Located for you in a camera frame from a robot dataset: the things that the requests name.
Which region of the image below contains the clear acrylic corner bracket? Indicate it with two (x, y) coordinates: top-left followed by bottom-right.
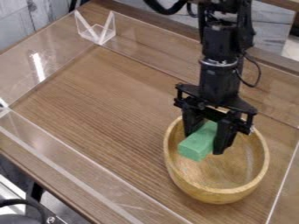
(74, 10), (116, 46)

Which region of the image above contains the light wooden bowl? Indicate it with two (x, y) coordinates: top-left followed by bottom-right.
(163, 117), (270, 205)

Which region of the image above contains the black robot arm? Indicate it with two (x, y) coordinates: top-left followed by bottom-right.
(174, 0), (258, 155)

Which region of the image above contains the clear acrylic tray wall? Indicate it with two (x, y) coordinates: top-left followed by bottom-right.
(0, 105), (191, 224)

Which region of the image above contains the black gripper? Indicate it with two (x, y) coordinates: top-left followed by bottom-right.
(174, 59), (258, 155)

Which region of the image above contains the green rectangular block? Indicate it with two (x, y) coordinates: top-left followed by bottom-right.
(178, 121), (218, 162)

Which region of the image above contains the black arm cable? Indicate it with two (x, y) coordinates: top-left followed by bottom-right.
(143, 0), (191, 16)

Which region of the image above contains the black table leg frame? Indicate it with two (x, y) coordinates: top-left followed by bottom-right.
(23, 180), (80, 224)

